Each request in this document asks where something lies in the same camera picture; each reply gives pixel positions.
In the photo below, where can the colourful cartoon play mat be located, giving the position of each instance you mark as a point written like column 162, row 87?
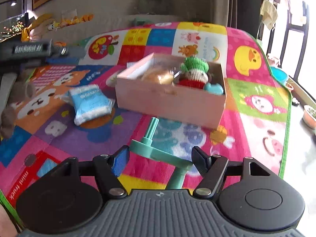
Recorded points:
column 255, row 121

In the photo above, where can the teal knitted cloth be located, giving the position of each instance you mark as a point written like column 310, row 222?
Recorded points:
column 137, row 22

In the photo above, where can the pink cardboard box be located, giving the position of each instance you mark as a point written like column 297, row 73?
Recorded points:
column 178, row 103

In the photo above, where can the blue white tissue pack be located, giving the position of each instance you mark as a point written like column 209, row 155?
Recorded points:
column 89, row 103

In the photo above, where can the small terracotta plant pot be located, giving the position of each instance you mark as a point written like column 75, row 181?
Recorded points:
column 309, row 117

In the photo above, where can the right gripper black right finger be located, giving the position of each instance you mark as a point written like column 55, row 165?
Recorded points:
column 201, row 160

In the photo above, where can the yellow plush toy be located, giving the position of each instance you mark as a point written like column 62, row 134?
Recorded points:
column 38, row 28

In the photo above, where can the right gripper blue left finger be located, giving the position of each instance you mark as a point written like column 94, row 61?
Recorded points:
column 119, row 160

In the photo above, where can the green crochet doll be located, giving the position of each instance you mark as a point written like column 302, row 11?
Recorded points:
column 194, row 73

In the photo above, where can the bagged bread bun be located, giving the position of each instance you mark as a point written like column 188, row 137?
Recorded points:
column 159, row 76

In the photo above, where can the grey round wall ornament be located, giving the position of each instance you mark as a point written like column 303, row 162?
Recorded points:
column 155, row 7

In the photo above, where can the teal plastic hand crank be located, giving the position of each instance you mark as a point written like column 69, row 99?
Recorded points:
column 143, row 148

